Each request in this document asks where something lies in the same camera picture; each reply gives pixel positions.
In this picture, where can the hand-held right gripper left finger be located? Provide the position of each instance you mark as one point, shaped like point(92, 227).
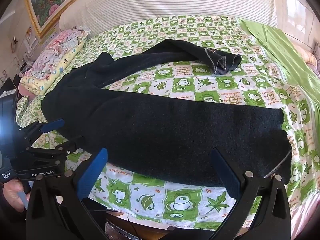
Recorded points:
point(93, 171)

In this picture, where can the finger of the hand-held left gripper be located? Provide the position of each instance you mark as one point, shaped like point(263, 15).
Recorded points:
point(57, 123)
point(62, 148)

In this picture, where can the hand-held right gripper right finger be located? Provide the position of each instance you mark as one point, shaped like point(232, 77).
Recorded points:
point(225, 172)

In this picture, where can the black pants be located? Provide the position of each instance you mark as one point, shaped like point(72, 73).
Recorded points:
point(162, 130)

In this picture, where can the person's left hand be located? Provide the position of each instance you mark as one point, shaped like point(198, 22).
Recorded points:
point(10, 192)

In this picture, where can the folded floral quilts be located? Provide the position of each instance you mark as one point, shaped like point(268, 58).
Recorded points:
point(47, 78)

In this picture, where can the pink pillow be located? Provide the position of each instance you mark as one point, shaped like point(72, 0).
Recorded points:
point(24, 90)

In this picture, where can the green printed bed sheet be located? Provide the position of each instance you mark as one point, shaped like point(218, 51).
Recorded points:
point(175, 200)

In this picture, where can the pink floral folded quilt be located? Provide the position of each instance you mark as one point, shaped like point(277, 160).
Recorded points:
point(57, 47)

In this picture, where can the plain green sheet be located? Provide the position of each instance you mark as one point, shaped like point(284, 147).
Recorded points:
point(280, 45)

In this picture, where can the pink bedding bundle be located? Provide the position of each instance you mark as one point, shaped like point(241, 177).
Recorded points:
point(312, 61)

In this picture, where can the white striped headboard cushion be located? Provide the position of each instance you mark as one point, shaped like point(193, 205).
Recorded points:
point(175, 0)

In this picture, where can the small wall poster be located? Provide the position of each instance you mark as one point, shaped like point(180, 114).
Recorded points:
point(31, 35)

